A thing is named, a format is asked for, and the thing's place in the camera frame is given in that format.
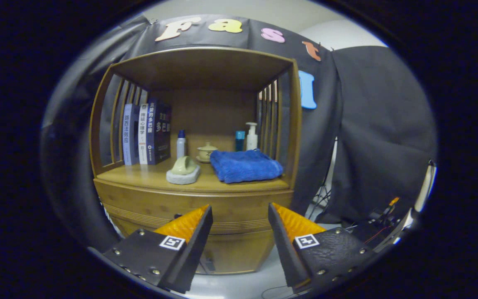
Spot white pump bottle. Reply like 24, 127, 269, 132
246, 122, 259, 151

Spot folded blue towel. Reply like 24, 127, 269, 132
210, 149, 284, 184

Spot wooden cabinet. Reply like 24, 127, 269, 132
89, 47, 302, 275

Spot dark blue book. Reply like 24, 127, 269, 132
146, 98, 171, 165

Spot beige lidded tea cup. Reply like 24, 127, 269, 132
196, 142, 219, 163

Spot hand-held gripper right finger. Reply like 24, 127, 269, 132
268, 202, 376, 291

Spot white book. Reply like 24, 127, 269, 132
138, 103, 149, 165

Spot grey-blue book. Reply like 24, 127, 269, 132
122, 103, 140, 166

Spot wooden countertop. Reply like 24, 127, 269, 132
96, 156, 291, 194

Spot white bag with black handle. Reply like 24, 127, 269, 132
413, 160, 438, 212

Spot wooden cabinet door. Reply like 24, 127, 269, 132
212, 241, 276, 274

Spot white bottle with blue cap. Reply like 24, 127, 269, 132
176, 130, 186, 159

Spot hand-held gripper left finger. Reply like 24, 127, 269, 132
102, 203, 214, 293

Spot wooden drawer with black knob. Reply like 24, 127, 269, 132
94, 179, 294, 235

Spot orange and black tool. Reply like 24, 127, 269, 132
372, 196, 401, 227

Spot black tripod stand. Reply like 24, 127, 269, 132
307, 137, 339, 221

